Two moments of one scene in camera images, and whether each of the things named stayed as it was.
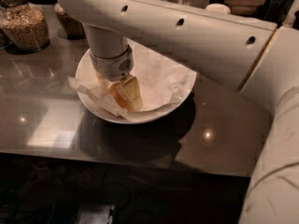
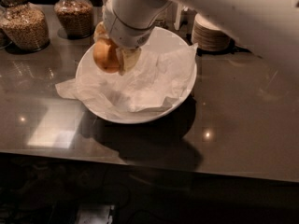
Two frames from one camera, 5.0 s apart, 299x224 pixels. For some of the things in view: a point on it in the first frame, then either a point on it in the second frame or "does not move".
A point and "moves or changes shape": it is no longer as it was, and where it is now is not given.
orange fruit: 113,88 moves or changes shape
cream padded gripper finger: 104,82 → 100,32
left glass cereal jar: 22,27 does not move
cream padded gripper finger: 129,91 → 127,58
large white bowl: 163,85 does not move
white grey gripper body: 112,67 → 126,35
